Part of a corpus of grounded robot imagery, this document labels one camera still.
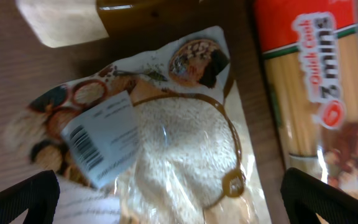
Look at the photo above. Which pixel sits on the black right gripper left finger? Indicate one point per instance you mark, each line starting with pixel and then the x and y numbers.
pixel 38 196

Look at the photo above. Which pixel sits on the brown white grain bag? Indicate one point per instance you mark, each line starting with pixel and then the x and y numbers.
pixel 163 132

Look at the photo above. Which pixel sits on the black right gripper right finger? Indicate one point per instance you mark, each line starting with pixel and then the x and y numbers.
pixel 306 199

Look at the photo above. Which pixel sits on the orange spaghetti packet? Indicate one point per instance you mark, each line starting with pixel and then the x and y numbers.
pixel 310 53

